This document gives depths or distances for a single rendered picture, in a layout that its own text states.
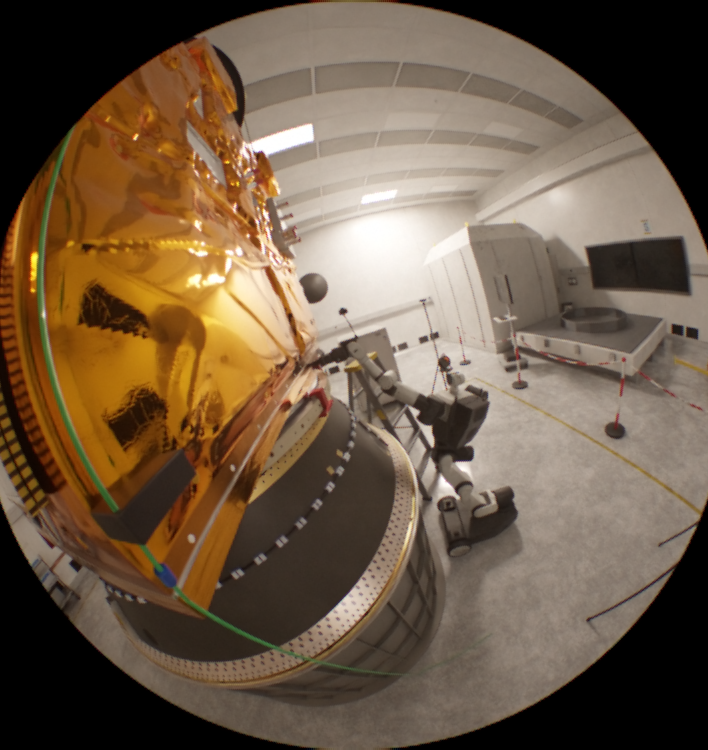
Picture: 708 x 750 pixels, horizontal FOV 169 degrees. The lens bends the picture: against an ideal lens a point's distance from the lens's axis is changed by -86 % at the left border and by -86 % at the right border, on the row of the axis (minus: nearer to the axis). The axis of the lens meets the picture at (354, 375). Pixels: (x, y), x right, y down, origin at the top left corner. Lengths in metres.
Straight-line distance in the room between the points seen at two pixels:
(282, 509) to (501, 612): 1.71
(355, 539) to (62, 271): 0.88
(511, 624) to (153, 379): 2.09
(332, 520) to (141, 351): 0.69
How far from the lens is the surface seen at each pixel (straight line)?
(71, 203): 0.33
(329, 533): 0.79
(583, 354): 4.83
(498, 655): 1.99
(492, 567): 2.16
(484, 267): 6.21
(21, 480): 0.32
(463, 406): 1.32
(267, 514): 0.72
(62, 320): 0.27
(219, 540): 0.36
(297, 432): 0.75
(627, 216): 7.53
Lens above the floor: 1.97
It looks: 15 degrees down
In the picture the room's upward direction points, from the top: 19 degrees counter-clockwise
